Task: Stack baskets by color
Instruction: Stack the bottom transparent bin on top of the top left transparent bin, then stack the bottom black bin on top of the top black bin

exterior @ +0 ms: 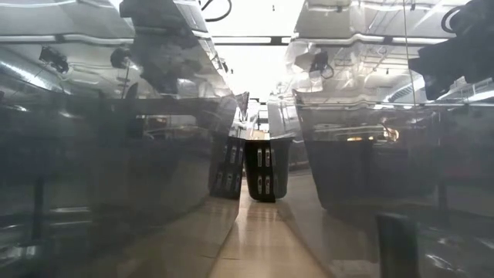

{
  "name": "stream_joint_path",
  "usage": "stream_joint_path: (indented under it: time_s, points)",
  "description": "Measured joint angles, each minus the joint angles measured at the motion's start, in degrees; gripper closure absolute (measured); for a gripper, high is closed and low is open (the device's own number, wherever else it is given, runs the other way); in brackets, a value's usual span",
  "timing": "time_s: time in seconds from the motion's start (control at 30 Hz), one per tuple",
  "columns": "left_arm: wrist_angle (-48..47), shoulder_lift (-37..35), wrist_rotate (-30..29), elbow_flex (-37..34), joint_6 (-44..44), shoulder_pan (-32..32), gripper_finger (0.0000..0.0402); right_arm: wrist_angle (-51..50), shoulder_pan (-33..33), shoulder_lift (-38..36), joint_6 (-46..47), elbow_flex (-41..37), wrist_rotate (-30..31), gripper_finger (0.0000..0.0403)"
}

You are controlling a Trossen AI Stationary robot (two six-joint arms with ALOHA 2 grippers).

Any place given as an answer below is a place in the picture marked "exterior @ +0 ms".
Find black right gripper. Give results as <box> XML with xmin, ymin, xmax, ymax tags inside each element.
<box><xmin>408</xmin><ymin>0</ymin><xmax>494</xmax><ymax>102</ymax></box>

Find black hanging camera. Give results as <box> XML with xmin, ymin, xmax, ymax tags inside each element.
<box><xmin>307</xmin><ymin>49</ymin><xmax>335</xmax><ymax>80</ymax></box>

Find black overhead frame beam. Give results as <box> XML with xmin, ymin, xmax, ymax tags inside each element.
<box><xmin>0</xmin><ymin>33</ymin><xmax>451</xmax><ymax>47</ymax></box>

